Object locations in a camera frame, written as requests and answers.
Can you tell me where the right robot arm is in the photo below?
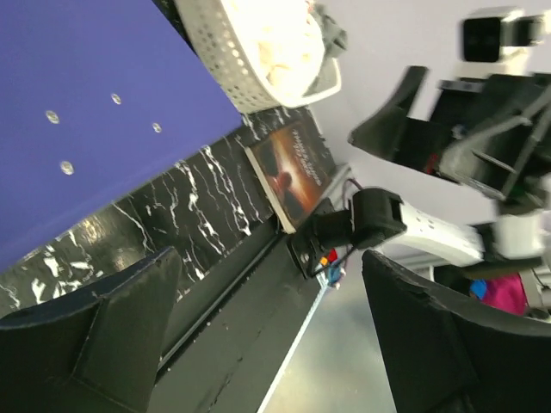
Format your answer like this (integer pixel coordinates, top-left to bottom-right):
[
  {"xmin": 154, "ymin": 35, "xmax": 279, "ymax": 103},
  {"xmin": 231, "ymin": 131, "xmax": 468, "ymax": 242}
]
[{"xmin": 311, "ymin": 65, "xmax": 550, "ymax": 272}]

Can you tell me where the white plastic basket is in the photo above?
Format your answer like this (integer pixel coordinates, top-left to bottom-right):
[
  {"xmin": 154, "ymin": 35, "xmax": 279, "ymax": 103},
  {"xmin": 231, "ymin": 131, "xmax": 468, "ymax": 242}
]
[{"xmin": 175, "ymin": 1, "xmax": 344, "ymax": 114}]

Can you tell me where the dark brown book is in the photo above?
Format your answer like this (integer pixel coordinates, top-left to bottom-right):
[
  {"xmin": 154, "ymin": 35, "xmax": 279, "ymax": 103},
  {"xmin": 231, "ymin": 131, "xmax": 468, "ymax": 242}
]
[{"xmin": 245, "ymin": 120, "xmax": 337, "ymax": 234}]

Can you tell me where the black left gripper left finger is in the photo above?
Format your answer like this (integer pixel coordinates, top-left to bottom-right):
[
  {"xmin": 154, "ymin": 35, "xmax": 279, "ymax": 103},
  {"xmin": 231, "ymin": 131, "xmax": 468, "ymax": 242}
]
[{"xmin": 1, "ymin": 248, "xmax": 182, "ymax": 412}]

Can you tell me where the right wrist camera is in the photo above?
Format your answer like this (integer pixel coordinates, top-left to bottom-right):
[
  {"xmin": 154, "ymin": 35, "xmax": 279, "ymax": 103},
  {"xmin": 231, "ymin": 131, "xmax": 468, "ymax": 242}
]
[{"xmin": 454, "ymin": 6, "xmax": 550, "ymax": 79}]

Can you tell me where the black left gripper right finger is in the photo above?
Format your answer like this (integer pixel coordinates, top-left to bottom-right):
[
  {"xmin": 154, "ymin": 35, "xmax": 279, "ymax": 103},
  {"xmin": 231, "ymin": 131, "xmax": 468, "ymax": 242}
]
[{"xmin": 362, "ymin": 250, "xmax": 550, "ymax": 413}]

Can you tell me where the pink and blue object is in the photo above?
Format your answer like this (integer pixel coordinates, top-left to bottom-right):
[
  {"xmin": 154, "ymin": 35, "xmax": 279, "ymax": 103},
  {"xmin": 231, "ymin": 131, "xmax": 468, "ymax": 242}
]
[{"xmin": 469, "ymin": 273, "xmax": 527, "ymax": 316}]

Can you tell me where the blue ring binder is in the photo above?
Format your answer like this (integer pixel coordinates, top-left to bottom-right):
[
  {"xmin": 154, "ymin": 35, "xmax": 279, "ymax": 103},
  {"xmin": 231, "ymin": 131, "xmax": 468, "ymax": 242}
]
[{"xmin": 1, "ymin": 1, "xmax": 241, "ymax": 269}]

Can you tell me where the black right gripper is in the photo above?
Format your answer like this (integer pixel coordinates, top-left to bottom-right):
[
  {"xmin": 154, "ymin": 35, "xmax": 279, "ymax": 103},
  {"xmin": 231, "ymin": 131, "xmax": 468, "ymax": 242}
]
[{"xmin": 348, "ymin": 65, "xmax": 550, "ymax": 202}]

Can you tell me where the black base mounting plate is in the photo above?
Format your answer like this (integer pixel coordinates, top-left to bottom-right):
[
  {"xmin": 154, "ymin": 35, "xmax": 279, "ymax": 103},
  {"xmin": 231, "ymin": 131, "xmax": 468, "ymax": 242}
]
[{"xmin": 148, "ymin": 202, "xmax": 347, "ymax": 412}]

